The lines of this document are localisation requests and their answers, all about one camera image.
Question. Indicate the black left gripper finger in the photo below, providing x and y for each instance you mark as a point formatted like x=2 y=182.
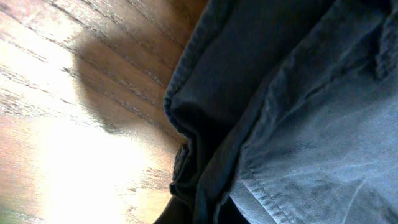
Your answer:
x=176 y=212

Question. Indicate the navy blue shorts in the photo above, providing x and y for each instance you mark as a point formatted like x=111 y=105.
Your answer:
x=290 y=110

